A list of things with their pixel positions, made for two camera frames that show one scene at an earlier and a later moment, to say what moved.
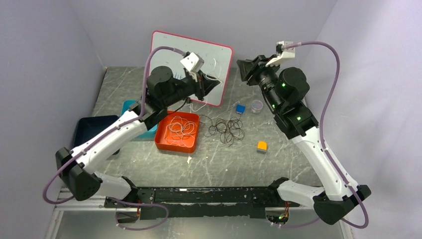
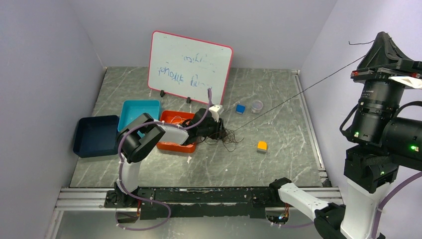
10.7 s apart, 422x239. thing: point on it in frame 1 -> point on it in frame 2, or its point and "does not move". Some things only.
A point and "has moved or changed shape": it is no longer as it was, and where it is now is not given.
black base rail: (198, 202) does not move
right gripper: (247, 66) -> (384, 51)
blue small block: (240, 108) does not move
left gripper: (203, 85) -> (219, 132)
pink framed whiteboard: (218, 59) does not move
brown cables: (228, 130) has moved or changed shape
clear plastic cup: (257, 106) does not move
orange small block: (262, 147) does not move
